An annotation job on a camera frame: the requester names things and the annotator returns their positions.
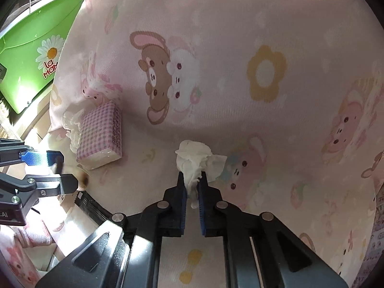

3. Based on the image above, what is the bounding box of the green storage box white lid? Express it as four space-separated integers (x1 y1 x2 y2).
0 0 93 114

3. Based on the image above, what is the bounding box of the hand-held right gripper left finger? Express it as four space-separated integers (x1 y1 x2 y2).
36 171 188 288

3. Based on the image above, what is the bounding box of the person's left leg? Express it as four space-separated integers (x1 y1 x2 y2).
0 219 60 288

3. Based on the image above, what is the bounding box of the black comb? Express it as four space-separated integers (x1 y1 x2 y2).
73 190 126 231

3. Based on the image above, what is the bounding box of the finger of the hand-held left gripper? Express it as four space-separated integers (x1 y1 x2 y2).
0 138 64 171
0 172 78 209

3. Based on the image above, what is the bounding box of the large white tissue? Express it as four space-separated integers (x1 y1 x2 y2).
175 140 228 209

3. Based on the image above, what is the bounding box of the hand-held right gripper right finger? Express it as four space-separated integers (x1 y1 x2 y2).
198 171 350 288

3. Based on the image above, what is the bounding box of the pink cartoon tablecloth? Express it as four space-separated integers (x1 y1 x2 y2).
0 0 381 288

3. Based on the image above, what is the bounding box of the pink patterned tablecloth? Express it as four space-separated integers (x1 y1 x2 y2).
363 198 384 276

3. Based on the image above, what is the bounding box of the pink plaid tissue pack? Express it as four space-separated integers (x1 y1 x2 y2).
76 100 123 168

